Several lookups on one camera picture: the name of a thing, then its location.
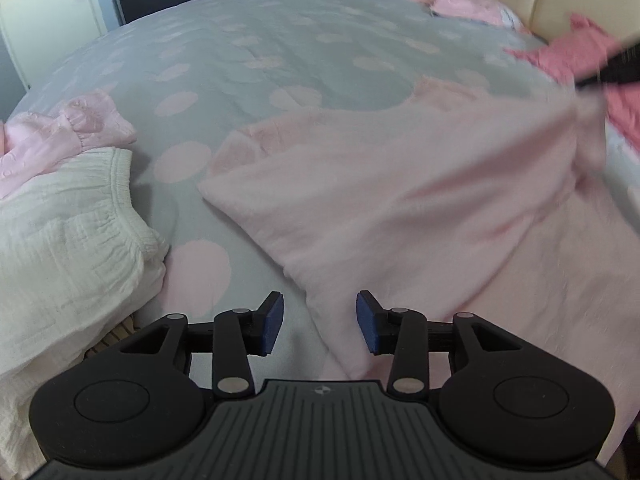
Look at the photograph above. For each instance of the pink ruffled garment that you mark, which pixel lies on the pink ruffled garment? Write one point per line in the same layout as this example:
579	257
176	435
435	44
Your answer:
60	130

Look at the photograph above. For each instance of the white crinkled pants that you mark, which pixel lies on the white crinkled pants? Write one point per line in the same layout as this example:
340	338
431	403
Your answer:
60	240

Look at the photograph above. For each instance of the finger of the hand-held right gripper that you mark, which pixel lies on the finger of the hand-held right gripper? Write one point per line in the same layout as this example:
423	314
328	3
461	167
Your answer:
592	82

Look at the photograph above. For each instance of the cream room door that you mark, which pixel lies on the cream room door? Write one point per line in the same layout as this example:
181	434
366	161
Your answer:
40	20

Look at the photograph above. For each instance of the striped beige cloth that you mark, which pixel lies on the striped beige cloth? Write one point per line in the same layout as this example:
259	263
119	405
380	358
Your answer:
112	335

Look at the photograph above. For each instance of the grey polka dot bed sheet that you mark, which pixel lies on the grey polka dot bed sheet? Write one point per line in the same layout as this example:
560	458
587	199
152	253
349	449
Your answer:
300	35

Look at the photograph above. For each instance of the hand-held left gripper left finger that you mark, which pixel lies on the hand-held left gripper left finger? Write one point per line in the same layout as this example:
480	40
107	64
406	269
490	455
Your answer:
272	325

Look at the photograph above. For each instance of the light pink lace dress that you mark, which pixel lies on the light pink lace dress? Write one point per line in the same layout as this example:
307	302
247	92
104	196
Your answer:
400	185

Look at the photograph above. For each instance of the salmon pink pillow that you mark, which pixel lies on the salmon pink pillow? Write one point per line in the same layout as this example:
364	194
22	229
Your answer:
565	55

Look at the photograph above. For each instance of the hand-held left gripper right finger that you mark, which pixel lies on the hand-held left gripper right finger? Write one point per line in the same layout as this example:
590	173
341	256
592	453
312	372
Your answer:
367	325

